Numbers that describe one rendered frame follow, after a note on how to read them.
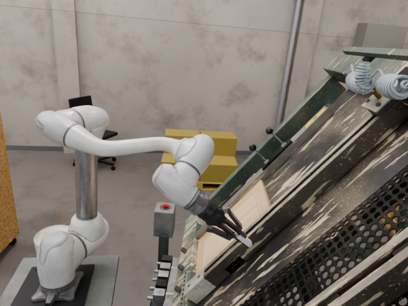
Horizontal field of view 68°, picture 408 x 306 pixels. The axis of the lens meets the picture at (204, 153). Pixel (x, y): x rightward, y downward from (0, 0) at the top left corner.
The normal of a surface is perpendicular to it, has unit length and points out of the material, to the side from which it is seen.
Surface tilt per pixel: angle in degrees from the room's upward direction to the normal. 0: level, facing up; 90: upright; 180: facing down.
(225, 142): 90
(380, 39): 90
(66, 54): 90
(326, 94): 90
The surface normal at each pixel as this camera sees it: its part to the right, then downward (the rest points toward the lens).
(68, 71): 0.15, 0.36
